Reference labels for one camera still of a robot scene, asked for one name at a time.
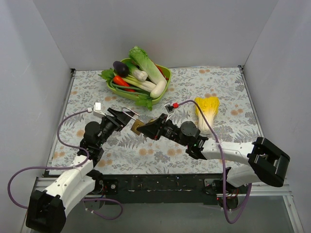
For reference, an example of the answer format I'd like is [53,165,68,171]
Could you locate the large brass padlock with keys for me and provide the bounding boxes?
[121,107,145,136]

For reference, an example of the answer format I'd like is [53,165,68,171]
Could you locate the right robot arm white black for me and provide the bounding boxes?
[137,114,290,193]

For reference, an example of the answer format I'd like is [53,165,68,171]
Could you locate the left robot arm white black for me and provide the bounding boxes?
[26,108,134,233]

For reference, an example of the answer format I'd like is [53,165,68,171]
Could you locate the green celery leaves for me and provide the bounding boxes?
[135,95,153,111]

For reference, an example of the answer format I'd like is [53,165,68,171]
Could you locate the green long beans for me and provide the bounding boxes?
[109,81,150,97]

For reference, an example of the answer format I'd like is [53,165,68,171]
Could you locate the floral table mat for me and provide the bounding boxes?
[50,67,261,175]

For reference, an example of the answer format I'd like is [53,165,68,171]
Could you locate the red orange pepper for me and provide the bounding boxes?
[113,75,135,92]

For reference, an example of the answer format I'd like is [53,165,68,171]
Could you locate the white radish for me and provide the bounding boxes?
[150,80,167,99]

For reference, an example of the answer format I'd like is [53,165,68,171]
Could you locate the white green leek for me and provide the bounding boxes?
[125,62,148,82]

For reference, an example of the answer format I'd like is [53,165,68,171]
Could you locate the yellow napa cabbage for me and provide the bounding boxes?
[194,96,220,134]

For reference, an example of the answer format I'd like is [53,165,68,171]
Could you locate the purple eggplant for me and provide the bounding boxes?
[113,61,130,78]

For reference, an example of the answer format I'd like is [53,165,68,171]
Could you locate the green plastic basket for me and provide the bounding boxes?
[100,58,171,106]

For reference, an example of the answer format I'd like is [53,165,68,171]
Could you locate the green napa cabbage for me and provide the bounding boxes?
[129,46,166,84]

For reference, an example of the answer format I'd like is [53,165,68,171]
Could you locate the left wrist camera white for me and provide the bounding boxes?
[92,102,106,118]

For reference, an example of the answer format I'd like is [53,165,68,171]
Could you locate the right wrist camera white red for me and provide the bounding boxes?
[164,102,179,115]

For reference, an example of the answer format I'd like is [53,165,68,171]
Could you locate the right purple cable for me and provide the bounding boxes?
[178,100,253,224]

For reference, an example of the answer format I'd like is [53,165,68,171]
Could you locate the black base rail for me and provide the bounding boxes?
[82,167,243,207]

